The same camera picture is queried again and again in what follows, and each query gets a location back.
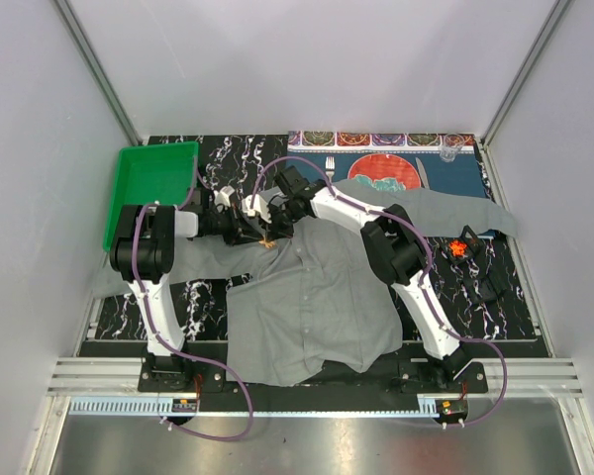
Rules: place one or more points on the clear drinking glass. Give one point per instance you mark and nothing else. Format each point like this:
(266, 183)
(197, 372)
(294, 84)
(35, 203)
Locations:
(451, 147)

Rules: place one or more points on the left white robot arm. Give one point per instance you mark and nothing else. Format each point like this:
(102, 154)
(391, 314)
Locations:
(142, 252)

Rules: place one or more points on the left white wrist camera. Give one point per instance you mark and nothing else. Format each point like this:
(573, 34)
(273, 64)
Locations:
(227, 197)

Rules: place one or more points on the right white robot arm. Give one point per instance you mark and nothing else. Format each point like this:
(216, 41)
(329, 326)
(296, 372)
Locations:
(396, 252)

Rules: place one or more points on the blue patterned placemat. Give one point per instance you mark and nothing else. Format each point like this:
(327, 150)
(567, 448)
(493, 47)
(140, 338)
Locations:
(464, 177)

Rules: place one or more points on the silver fork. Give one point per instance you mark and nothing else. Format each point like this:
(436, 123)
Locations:
(330, 168)

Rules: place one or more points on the black brooch stand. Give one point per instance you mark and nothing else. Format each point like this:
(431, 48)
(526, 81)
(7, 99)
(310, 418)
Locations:
(472, 239)
(488, 289)

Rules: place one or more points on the green plastic bin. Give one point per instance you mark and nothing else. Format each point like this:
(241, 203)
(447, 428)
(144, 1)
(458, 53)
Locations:
(144, 174)

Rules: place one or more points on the silver knife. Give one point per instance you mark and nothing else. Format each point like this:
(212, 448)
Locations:
(422, 173)

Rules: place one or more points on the near black brooch stand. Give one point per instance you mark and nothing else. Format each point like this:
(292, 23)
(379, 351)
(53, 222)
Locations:
(488, 289)

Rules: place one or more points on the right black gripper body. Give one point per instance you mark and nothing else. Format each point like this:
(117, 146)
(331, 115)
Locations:
(282, 221)

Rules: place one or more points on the red and teal plate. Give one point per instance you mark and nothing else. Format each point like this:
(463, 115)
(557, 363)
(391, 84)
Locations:
(385, 172)

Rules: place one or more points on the grey button shirt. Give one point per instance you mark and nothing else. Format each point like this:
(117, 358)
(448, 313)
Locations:
(310, 299)

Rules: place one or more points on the far black brooch stand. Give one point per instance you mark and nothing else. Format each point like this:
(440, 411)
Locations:
(472, 239)

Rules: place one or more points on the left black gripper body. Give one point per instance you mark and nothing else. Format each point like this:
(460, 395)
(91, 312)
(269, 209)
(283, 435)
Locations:
(227, 225)

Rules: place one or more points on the orange flower brooch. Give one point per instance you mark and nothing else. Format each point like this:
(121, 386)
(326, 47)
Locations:
(458, 249)
(268, 244)

